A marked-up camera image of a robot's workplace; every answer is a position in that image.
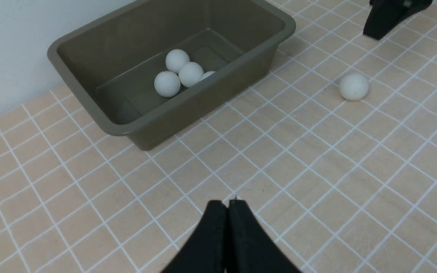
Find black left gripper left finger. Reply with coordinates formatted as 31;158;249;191
162;200;227;273

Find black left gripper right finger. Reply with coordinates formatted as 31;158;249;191
227;200;301;273

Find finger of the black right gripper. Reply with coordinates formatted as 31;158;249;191
363;0;432;41

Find white ping-pong ball with mark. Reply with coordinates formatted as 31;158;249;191
178;61;204;88

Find peach checkered tablecloth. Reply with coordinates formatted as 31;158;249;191
0;0;437;273

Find olive green plastic bin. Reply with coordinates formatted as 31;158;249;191
47;0;296;151

